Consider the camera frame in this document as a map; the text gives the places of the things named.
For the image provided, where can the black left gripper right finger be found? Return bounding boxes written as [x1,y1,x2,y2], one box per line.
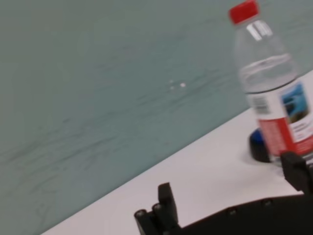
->
[279,151,313,194]

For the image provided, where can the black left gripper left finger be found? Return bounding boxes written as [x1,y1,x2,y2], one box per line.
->
[134,182,183,235]

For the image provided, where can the blue push button black base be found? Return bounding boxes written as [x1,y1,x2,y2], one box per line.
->
[248,127,272,164]

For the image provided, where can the clear water bottle red cap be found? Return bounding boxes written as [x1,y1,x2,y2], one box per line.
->
[228,0,313,167]

